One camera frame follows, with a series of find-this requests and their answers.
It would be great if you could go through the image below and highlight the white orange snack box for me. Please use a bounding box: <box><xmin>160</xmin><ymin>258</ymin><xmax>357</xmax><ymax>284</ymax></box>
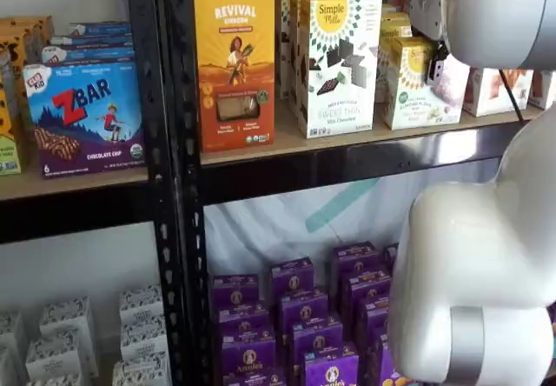
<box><xmin>462</xmin><ymin>67</ymin><xmax>534</xmax><ymax>117</ymax></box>
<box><xmin>527</xmin><ymin>70</ymin><xmax>556</xmax><ymax>111</ymax></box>

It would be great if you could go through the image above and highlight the white pink snack box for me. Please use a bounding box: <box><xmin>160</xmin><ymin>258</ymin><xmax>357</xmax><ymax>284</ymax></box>
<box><xmin>434</xmin><ymin>55</ymin><xmax>471</xmax><ymax>111</ymax></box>

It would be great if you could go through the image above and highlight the yellow spotted snack box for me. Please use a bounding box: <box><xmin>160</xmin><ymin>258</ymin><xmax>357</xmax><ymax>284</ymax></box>
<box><xmin>0</xmin><ymin>16</ymin><xmax>56</xmax><ymax>135</ymax></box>

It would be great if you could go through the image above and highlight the thin black cable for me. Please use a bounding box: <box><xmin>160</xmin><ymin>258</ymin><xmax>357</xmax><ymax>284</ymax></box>
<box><xmin>498</xmin><ymin>68</ymin><xmax>526</xmax><ymax>123</ymax></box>

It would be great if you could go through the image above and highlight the white Sweet Thins box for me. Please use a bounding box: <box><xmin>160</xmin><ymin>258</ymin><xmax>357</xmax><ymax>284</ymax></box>
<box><xmin>298</xmin><ymin>0</ymin><xmax>383</xmax><ymax>140</ymax></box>
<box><xmin>286</xmin><ymin>0</ymin><xmax>364</xmax><ymax>116</ymax></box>
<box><xmin>271</xmin><ymin>0</ymin><xmax>342</xmax><ymax>100</ymax></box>

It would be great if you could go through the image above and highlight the white patterned box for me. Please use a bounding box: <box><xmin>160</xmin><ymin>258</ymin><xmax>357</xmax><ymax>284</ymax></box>
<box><xmin>0</xmin><ymin>311</ymin><xmax>27</xmax><ymax>361</ymax></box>
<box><xmin>120</xmin><ymin>316</ymin><xmax>169</xmax><ymax>361</ymax></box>
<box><xmin>25</xmin><ymin>337</ymin><xmax>83</xmax><ymax>381</ymax></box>
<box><xmin>119</xmin><ymin>285</ymin><xmax>164</xmax><ymax>324</ymax></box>
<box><xmin>112</xmin><ymin>350</ymin><xmax>173</xmax><ymax>386</ymax></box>
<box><xmin>39</xmin><ymin>296</ymin><xmax>99</xmax><ymax>374</ymax></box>

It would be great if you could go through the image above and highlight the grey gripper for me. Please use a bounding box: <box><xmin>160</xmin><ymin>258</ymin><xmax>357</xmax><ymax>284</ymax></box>
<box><xmin>407</xmin><ymin>0</ymin><xmax>451</xmax><ymax>86</ymax></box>

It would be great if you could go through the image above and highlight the blue Zbar box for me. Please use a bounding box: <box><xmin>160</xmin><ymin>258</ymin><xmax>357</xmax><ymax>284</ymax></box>
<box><xmin>22</xmin><ymin>61</ymin><xmax>145</xmax><ymax>178</ymax></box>
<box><xmin>42</xmin><ymin>45</ymin><xmax>136</xmax><ymax>66</ymax></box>
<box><xmin>50</xmin><ymin>33</ymin><xmax>134</xmax><ymax>50</ymax></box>
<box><xmin>67</xmin><ymin>21</ymin><xmax>133</xmax><ymax>37</ymax></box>

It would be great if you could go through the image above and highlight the wooden shelf board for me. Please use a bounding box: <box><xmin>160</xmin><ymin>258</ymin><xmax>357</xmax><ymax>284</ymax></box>
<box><xmin>0</xmin><ymin>166</ymin><xmax>151</xmax><ymax>201</ymax></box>
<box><xmin>200</xmin><ymin>96</ymin><xmax>539</xmax><ymax>165</ymax></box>

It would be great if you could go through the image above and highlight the purple Annie's box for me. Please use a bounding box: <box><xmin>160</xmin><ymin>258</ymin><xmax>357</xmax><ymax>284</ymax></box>
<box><xmin>269</xmin><ymin>256</ymin><xmax>314</xmax><ymax>296</ymax></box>
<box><xmin>354</xmin><ymin>293</ymin><xmax>391</xmax><ymax>339</ymax></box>
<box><xmin>303</xmin><ymin>345</ymin><xmax>361</xmax><ymax>386</ymax></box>
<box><xmin>381</xmin><ymin>242</ymin><xmax>400</xmax><ymax>270</ymax></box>
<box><xmin>209</xmin><ymin>274</ymin><xmax>261</xmax><ymax>313</ymax></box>
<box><xmin>220</xmin><ymin>328</ymin><xmax>278</xmax><ymax>376</ymax></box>
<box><xmin>215</xmin><ymin>302</ymin><xmax>270</xmax><ymax>339</ymax></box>
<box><xmin>276</xmin><ymin>290</ymin><xmax>330</xmax><ymax>335</ymax></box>
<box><xmin>340</xmin><ymin>267</ymin><xmax>392</xmax><ymax>304</ymax></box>
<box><xmin>288</xmin><ymin>315</ymin><xmax>345</xmax><ymax>361</ymax></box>
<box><xmin>222</xmin><ymin>368</ymin><xmax>288</xmax><ymax>386</ymax></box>
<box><xmin>368</xmin><ymin>333</ymin><xmax>409</xmax><ymax>386</ymax></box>
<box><xmin>333</xmin><ymin>241</ymin><xmax>380</xmax><ymax>274</ymax></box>

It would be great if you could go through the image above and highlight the yellow green snack box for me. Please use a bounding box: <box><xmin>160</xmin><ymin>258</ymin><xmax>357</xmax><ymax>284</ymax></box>
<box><xmin>0</xmin><ymin>68</ymin><xmax>23</xmax><ymax>176</ymax></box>

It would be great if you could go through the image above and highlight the black metal shelf frame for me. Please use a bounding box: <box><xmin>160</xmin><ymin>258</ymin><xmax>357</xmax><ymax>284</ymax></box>
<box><xmin>0</xmin><ymin>0</ymin><xmax>179</xmax><ymax>386</ymax></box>
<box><xmin>162</xmin><ymin>0</ymin><xmax>535</xmax><ymax>386</ymax></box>

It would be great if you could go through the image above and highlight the orange Revival cracker box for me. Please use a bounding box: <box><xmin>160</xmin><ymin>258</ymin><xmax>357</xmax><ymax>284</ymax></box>
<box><xmin>193</xmin><ymin>0</ymin><xmax>276</xmax><ymax>153</ymax></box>

